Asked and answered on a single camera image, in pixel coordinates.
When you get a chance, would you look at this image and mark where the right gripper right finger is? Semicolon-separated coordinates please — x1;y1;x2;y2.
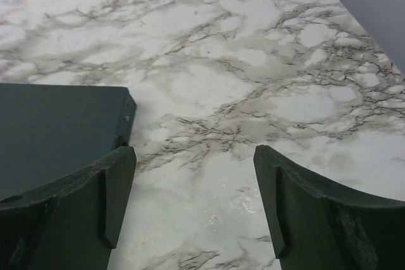
254;145;404;270

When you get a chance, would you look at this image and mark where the dark flat metal box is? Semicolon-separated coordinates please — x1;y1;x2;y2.
1;83;137;202

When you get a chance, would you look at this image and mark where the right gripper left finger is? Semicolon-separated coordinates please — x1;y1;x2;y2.
1;146;137;270

